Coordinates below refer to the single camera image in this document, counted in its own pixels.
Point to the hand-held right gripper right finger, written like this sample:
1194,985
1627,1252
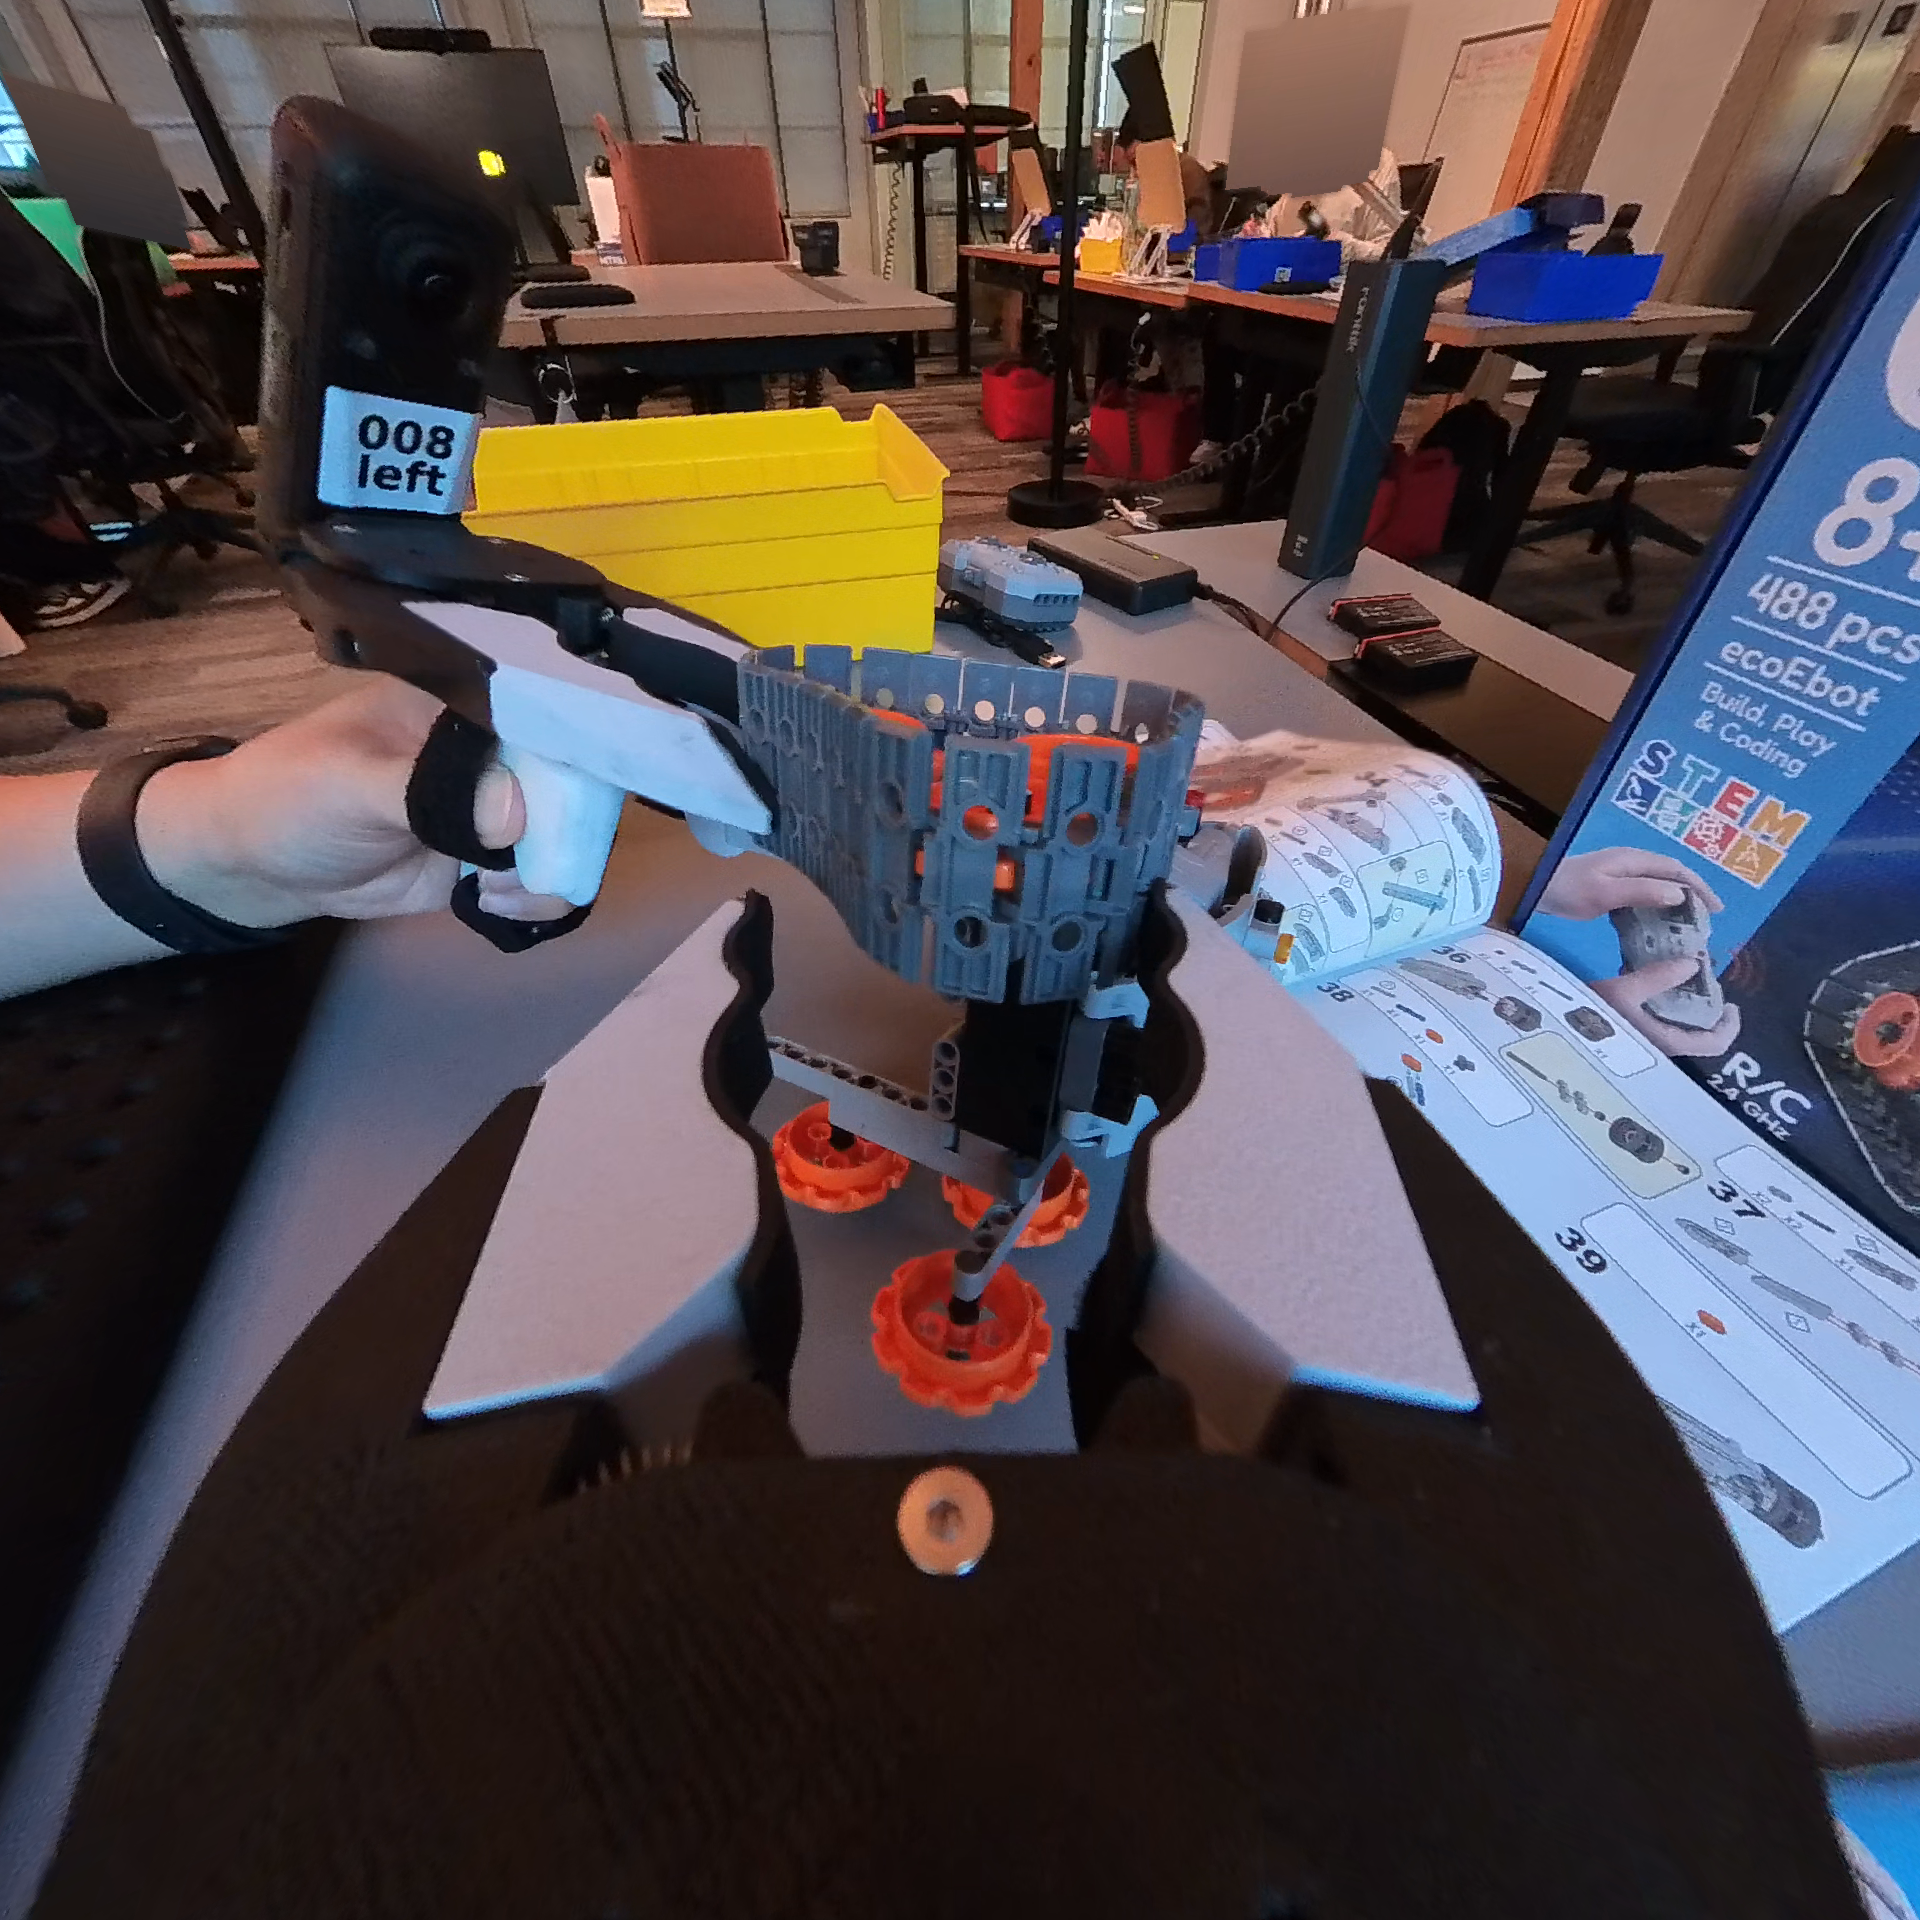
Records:
1306,1199

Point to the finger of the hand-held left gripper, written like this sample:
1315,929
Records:
631,750
481,627

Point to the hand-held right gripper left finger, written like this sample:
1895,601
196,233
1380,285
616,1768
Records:
600,1199

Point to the grey toy track belt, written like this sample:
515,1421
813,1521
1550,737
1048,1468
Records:
841,812

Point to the toy robot chassis orange wheels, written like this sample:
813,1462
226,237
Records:
1005,1080

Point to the person's left forearm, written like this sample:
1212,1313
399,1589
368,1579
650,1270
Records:
45,886

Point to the grey office desk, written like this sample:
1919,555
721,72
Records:
720,299

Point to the black standing desk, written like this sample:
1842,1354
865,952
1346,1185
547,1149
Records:
945,128

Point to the wooden office desk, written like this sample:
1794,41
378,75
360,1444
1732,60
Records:
1500,322

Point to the person's left hand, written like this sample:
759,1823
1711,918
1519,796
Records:
299,817

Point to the black computer monitor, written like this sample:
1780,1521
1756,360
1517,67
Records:
451,120

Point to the yellow plastic bin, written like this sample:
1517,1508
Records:
704,457
811,616
750,548

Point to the open instruction booklet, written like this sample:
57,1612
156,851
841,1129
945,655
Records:
1500,1051

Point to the brown cardboard box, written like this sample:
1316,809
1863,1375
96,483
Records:
698,204

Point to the grey toy remote module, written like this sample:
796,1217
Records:
1007,579

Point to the black wristband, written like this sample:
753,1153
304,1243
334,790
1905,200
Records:
114,856

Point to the black power adapter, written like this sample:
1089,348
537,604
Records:
1119,571

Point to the red bag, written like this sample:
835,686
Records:
1144,435
1021,402
1413,501

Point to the black battery pack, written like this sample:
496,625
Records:
1418,657
1384,616

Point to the black floor stand pole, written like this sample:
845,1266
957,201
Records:
1071,255

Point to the blue robot kit box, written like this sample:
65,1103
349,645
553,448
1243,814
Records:
1771,675

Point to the blue plastic bin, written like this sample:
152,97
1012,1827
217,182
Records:
1560,282
1268,262

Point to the black office chair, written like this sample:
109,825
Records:
1740,376

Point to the whiteboard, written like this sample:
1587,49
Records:
1485,113

